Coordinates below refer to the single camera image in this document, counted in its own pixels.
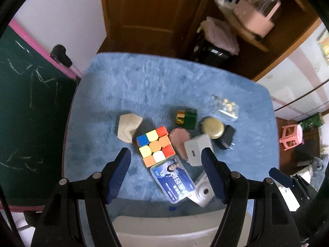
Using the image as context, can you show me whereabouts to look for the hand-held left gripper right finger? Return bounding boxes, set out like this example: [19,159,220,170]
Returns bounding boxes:
[201,146,301,247]

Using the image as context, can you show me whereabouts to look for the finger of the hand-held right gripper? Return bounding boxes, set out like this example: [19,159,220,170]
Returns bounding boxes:
[269,168,318,200]

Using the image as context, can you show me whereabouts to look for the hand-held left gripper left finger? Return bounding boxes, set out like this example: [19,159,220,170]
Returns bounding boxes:
[31,147,132,247]

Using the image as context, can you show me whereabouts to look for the white toy camera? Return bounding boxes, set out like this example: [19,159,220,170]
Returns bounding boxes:
[189,172,215,208]

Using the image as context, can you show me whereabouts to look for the white charger plug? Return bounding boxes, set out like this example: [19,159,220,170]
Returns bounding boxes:
[184,133,214,166]

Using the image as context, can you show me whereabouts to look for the blue card case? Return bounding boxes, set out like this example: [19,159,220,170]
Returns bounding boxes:
[150,156,197,204]

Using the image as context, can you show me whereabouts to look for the black charger plug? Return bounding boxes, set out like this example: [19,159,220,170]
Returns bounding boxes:
[214,125,236,150]

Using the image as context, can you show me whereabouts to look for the pink plastic stool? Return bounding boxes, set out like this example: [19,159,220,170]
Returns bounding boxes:
[280,124,305,152]

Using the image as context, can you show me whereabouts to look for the colourful puzzle cube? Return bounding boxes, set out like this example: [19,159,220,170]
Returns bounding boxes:
[136,126,176,168]

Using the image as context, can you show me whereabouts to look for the gold round tin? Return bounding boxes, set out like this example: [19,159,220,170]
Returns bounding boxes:
[201,117,225,139]

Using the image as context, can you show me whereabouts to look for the beige wooden block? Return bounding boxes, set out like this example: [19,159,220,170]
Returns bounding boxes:
[117,113,143,144]

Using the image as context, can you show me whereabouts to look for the pink round case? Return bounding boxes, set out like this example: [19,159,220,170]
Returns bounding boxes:
[169,128,191,160]

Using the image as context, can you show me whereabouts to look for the green gold small box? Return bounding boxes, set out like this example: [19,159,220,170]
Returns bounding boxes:
[176,108,198,129]

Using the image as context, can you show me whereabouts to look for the green plant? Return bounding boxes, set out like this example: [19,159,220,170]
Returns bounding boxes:
[299,113,323,132]

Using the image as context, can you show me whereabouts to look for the clear plastic box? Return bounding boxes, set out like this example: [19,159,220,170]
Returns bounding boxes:
[211,95,240,121]

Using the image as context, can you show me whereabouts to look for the blue fluffy mat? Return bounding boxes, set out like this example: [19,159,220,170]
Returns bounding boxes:
[63,53,280,211]

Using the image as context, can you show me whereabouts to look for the white sliding wardrobe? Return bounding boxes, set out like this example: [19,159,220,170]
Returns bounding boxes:
[257,21,329,120]

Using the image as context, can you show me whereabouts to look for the black clamp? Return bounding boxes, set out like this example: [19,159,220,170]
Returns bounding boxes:
[50,44,74,67]

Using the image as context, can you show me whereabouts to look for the wooden shelf unit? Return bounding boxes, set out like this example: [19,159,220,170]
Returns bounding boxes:
[185,0,322,81]

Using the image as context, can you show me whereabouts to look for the pink fluffy cloth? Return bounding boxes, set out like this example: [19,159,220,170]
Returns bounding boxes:
[197,16,240,56]

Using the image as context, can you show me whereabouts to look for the wooden door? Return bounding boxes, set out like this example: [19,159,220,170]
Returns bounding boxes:
[99,0,214,59]

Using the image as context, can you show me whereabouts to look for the pink kitchen appliance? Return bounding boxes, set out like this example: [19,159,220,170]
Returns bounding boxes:
[233,0,282,38]

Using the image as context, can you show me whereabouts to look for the green chalkboard with pink frame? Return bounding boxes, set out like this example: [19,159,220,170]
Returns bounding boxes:
[0,18,83,213]

